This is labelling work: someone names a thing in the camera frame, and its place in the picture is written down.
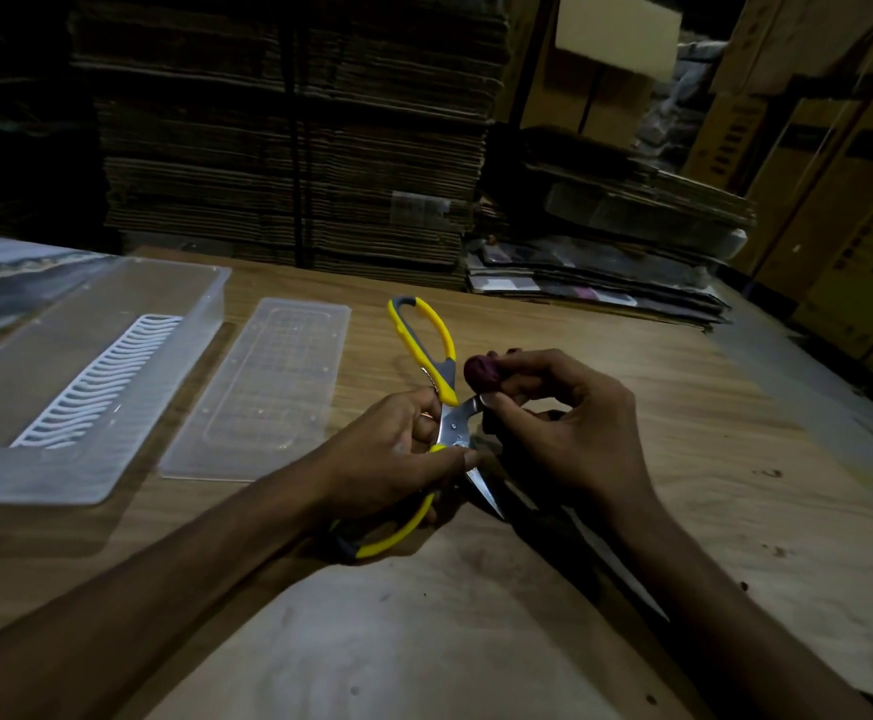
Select person's right hand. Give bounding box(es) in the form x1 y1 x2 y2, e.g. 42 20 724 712
480 348 664 535

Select person's left hand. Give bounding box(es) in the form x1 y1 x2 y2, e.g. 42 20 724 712
307 388 483 529

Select small purple lump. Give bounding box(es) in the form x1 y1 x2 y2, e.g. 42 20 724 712
463 353 502 395

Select yellow grey kitchen scissors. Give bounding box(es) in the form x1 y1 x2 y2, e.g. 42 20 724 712
330 295 510 565

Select person's left forearm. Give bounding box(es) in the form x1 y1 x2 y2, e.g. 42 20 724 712
0 463 340 720

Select person's right forearm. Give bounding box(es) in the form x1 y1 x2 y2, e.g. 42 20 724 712
607 496 873 720

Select clear plastic container lid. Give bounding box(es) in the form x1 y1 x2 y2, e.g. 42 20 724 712
159 296 352 484

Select low pile of flattened cartons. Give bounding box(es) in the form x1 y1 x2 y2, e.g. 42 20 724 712
465 125 757 332

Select clear plastic sleeve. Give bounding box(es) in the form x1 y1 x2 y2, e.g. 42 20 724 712
390 190 454 235

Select white slatted drain tray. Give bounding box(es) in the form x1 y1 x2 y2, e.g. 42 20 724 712
11 313 184 451

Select small printed cardboard box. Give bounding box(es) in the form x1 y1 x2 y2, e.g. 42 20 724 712
679 91 773 194

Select heap of clear plastic bags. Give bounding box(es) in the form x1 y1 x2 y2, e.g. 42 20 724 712
633 38 728 172

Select open brown cardboard box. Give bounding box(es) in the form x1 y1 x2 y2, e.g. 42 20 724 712
495 0 683 152

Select tall printed cardboard box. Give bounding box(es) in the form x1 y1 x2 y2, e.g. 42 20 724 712
727 97 873 277

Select tall stack of flattened cardboard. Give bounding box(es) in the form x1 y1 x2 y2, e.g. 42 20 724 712
69 0 511 292

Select wide printed cardboard box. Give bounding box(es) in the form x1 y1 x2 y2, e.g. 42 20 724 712
754 97 873 362

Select clear plastic storage container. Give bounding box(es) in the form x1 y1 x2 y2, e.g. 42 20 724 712
0 254 232 508

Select grey printed sheet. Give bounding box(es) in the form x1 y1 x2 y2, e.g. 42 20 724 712
0 231 121 355

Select large brown cardboard box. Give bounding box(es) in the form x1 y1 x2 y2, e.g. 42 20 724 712
709 0 873 100

